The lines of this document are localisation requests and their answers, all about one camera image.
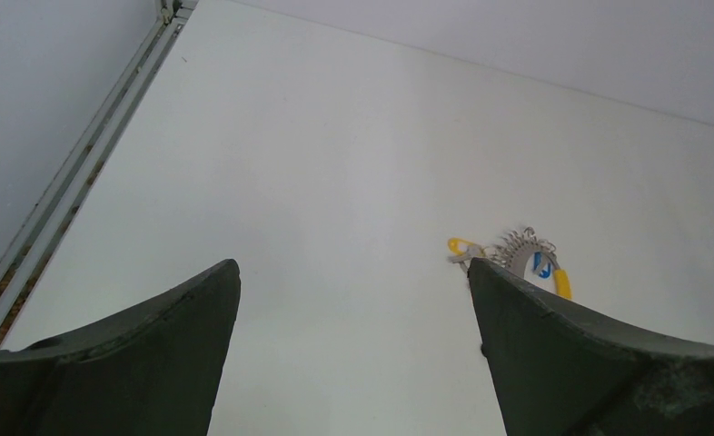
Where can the keyring with yellow handle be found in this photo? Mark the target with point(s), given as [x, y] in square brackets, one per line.
[515, 252]

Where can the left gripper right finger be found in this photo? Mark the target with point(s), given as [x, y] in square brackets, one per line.
[560, 368]

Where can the yellow key tag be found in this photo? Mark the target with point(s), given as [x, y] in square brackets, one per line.
[463, 251]

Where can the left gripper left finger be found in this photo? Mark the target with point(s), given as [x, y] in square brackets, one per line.
[151, 369]

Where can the left side table rail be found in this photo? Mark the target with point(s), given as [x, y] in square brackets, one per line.
[72, 74]

